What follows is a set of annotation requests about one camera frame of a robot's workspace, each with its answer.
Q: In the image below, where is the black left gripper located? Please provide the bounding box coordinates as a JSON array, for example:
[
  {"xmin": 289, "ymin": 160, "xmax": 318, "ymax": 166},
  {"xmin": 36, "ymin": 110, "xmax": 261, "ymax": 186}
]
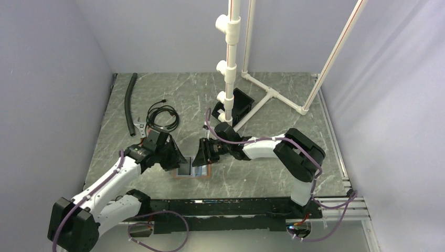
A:
[{"xmin": 155, "ymin": 138, "xmax": 187, "ymax": 171}]

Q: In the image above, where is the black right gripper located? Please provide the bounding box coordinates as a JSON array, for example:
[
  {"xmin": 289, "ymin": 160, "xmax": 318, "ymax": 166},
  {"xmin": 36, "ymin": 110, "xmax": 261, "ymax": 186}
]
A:
[{"xmin": 192, "ymin": 138, "xmax": 231, "ymax": 167}]

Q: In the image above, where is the dark credit card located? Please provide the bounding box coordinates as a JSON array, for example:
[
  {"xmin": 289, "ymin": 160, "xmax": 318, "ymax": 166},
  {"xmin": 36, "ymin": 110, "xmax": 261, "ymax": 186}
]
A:
[{"xmin": 176, "ymin": 156, "xmax": 192, "ymax": 176}]

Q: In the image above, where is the black card tray box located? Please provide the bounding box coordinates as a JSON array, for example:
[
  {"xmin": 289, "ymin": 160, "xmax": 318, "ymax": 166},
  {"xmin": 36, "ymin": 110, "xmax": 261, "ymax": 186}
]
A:
[{"xmin": 211, "ymin": 88, "xmax": 255, "ymax": 127}]

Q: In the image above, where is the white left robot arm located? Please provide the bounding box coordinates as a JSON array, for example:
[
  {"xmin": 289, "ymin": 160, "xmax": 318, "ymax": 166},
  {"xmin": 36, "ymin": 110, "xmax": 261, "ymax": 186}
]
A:
[{"xmin": 47, "ymin": 131, "xmax": 187, "ymax": 251}]

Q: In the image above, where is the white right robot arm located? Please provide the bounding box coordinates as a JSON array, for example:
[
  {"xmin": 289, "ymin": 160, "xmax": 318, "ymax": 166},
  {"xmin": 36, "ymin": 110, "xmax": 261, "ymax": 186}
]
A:
[{"xmin": 192, "ymin": 122, "xmax": 326, "ymax": 218}]

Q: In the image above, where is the coiled black usb cable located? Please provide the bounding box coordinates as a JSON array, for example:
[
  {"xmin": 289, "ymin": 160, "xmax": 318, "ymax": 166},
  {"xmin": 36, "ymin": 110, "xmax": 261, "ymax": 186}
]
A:
[{"xmin": 146, "ymin": 100, "xmax": 181, "ymax": 133}]

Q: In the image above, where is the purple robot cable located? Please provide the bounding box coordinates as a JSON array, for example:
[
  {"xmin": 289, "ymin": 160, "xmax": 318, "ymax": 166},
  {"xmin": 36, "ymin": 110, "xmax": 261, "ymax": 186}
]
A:
[{"xmin": 127, "ymin": 211, "xmax": 189, "ymax": 252}]

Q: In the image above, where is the black corrugated hose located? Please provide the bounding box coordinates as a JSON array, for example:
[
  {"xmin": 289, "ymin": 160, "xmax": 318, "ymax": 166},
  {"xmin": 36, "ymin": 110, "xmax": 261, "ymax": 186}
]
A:
[{"xmin": 124, "ymin": 72, "xmax": 139, "ymax": 137}]

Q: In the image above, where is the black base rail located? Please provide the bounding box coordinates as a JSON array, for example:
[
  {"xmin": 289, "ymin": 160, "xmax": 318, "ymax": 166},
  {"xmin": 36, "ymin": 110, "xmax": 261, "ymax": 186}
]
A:
[{"xmin": 127, "ymin": 189, "xmax": 322, "ymax": 234}]

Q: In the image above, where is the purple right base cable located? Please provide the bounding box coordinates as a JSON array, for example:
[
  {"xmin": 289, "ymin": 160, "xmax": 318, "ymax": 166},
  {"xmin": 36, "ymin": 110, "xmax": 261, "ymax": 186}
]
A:
[{"xmin": 287, "ymin": 189, "xmax": 359, "ymax": 243}]

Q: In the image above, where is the white pvc pipe frame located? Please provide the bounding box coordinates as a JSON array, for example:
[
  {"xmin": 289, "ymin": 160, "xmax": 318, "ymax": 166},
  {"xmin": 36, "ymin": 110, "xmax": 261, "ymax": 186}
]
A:
[{"xmin": 216, "ymin": 1, "xmax": 367, "ymax": 130}]

